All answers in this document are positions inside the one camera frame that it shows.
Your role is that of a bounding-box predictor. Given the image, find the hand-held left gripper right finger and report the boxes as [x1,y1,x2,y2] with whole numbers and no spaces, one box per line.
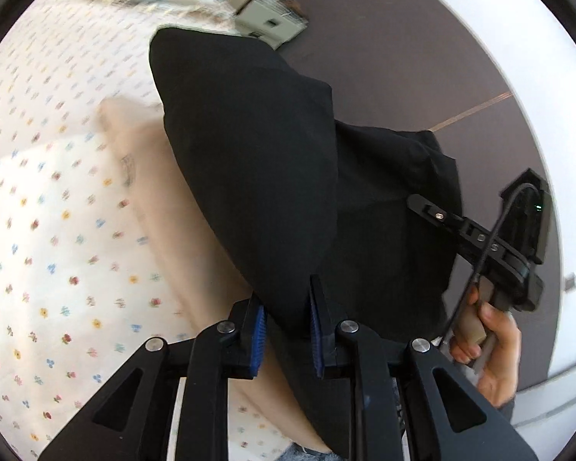
[308,276,541,461]

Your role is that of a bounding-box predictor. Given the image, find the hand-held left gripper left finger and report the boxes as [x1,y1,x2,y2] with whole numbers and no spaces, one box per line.
[38,293,270,461]

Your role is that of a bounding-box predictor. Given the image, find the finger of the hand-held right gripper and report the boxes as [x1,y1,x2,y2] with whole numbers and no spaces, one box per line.
[406,194,530,285]

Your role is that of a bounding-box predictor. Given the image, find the black jacket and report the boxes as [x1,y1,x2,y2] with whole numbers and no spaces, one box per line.
[149,26,464,460]

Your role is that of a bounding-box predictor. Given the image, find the person's right forearm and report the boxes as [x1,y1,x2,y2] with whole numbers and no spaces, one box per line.
[497,394,520,424]

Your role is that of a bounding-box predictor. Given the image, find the person's right hand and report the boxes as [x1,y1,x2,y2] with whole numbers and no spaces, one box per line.
[448,290,522,408]

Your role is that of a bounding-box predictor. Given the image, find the beige cloth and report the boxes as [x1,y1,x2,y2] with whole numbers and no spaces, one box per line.
[98,96,338,455]

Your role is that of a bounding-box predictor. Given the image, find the white floral bed sheet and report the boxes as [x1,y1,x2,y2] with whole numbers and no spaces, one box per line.
[0,0,296,461]

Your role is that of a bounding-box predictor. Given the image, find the grey cardboard box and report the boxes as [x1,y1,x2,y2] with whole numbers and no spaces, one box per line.
[234,0,311,50]

